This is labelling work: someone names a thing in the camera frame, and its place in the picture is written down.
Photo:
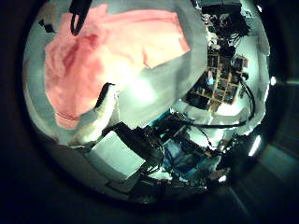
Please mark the pink cloth garment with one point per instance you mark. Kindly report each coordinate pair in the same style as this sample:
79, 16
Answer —
93, 62

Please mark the teal ribbed panel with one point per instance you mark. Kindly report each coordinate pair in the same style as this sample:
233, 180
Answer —
155, 119

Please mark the wooden cubby shelf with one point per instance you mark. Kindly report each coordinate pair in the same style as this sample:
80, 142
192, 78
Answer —
221, 87

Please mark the person in white shirt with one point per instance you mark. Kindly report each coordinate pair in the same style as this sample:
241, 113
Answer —
213, 42

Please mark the black cabinet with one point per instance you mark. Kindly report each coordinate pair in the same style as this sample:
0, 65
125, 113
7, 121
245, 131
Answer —
221, 6

